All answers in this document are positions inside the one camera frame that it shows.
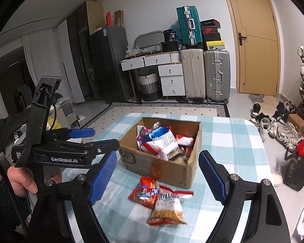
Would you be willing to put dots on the person's left forearm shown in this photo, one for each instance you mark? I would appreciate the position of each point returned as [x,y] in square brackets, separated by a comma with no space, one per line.
[2,207]

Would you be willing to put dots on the teal suitcase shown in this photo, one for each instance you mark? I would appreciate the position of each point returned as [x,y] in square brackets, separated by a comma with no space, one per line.
[190,26]

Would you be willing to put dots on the grey arched mirror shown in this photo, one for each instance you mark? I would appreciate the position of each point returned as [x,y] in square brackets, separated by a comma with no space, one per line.
[149,39]

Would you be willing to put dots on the grey refrigerator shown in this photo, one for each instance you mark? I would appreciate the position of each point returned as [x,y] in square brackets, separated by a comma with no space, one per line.
[111,63]

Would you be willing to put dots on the grey door mat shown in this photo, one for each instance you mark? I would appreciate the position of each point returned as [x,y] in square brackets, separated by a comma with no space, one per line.
[256,98]

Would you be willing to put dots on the black bag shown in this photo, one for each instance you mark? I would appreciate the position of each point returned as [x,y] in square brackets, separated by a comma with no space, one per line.
[170,46]

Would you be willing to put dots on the white slipper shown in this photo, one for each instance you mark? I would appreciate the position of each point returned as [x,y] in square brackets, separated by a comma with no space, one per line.
[79,118]

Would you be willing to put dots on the dark paper bag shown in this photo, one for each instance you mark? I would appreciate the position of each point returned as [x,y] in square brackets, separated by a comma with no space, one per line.
[297,172]

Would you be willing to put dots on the pile of shoes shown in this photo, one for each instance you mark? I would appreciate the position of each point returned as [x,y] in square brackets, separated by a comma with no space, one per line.
[278,126]

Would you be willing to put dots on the brown paper bag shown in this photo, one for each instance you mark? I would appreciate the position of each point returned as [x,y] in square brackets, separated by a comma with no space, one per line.
[118,19]

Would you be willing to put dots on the plain black shoe box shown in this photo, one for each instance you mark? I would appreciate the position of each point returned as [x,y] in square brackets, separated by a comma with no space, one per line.
[212,37]

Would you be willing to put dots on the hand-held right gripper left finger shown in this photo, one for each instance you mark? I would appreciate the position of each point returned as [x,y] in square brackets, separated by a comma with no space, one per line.
[103,177]

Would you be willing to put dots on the silver suitcase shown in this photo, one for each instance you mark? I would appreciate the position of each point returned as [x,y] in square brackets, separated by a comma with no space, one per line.
[217,76]

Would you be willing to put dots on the patterned floor rug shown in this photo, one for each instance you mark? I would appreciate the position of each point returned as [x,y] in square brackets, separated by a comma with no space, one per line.
[167,108]

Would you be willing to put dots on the tall dark cabinet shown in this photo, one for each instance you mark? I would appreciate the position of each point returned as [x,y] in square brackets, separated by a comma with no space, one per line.
[82,50]

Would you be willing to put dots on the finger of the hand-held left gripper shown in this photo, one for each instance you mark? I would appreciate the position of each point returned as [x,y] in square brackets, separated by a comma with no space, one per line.
[103,145]
[82,132]

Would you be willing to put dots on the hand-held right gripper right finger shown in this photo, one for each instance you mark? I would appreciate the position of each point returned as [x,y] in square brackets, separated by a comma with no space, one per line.
[212,177]

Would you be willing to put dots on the brown cardboard box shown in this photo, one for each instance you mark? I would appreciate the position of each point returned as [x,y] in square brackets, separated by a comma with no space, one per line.
[147,164]

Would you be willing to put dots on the clear red noodle snack packet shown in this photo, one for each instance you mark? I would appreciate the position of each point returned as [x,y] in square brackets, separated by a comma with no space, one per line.
[168,208]

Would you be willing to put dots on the yellow black shoe box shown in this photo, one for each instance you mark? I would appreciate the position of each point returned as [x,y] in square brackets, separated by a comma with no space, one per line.
[214,45]

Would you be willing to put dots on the clear bag of food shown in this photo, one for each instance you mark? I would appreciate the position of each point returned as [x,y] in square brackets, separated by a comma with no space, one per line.
[133,52]

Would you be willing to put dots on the yellow plastic bag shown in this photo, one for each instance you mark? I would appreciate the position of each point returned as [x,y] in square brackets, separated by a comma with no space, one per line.
[53,123]

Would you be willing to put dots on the wooden door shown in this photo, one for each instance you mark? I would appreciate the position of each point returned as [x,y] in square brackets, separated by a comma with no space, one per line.
[255,43]

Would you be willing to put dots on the blue white snack packet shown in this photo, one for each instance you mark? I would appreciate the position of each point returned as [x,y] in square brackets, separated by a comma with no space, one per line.
[162,139]

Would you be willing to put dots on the white curtain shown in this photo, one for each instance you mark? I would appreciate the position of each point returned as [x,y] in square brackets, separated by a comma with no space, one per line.
[44,63]

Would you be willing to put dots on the black jar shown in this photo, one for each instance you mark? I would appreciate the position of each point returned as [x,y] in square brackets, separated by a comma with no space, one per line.
[170,36]

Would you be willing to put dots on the small cardboard box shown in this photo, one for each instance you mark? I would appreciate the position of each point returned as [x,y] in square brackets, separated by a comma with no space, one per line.
[297,123]

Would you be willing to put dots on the cream suitcase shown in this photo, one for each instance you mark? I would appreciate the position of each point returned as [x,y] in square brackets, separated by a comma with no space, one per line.
[193,76]

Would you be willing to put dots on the woven laundry basket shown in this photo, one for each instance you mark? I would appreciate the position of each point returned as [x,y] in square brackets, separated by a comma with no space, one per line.
[149,86]

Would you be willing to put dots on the person's left hand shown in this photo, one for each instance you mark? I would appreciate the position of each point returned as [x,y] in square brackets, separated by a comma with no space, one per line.
[21,177]

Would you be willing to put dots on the red biscuit packet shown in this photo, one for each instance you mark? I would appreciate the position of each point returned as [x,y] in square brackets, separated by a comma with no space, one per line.
[144,193]

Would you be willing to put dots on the black red shoe box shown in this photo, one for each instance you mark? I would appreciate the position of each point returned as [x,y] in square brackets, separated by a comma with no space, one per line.
[211,30]

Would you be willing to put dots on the white drawer desk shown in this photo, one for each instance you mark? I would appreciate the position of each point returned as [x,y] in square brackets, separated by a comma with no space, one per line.
[167,70]

